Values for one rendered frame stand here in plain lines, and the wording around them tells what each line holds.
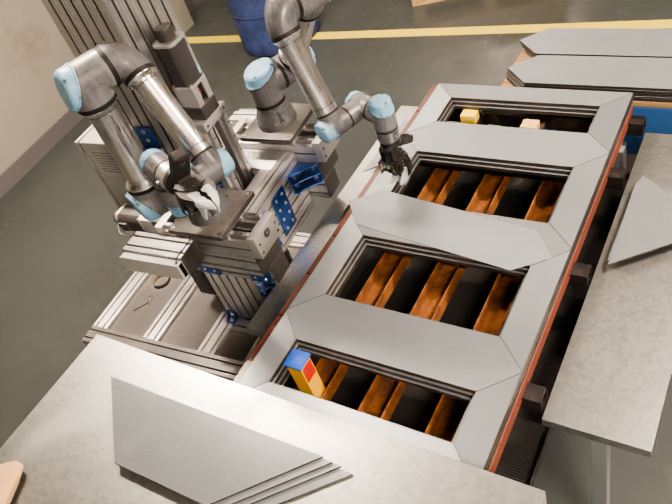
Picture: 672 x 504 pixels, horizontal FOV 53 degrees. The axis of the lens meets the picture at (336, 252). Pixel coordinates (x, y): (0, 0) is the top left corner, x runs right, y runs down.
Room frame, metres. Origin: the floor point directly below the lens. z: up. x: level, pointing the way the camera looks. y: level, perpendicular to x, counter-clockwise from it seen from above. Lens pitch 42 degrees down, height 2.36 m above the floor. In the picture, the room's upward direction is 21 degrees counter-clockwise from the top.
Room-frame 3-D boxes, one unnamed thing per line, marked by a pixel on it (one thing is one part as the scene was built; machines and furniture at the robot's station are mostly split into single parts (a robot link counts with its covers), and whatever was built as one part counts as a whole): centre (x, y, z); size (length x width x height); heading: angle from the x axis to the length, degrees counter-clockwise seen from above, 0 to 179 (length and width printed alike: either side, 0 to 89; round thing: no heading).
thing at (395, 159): (1.82, -0.29, 1.00); 0.09 x 0.08 x 0.12; 136
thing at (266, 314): (2.04, -0.13, 0.67); 1.30 x 0.20 x 0.03; 136
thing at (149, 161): (1.56, 0.35, 1.43); 0.11 x 0.08 x 0.09; 25
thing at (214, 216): (1.86, 0.34, 1.09); 0.15 x 0.15 x 0.10
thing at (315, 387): (1.25, 0.21, 0.78); 0.05 x 0.05 x 0.19; 46
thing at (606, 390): (1.23, -0.84, 0.74); 1.20 x 0.26 x 0.03; 136
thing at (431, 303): (1.55, -0.35, 0.70); 1.66 x 0.08 x 0.05; 136
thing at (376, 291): (1.69, -0.21, 0.70); 1.66 x 0.08 x 0.05; 136
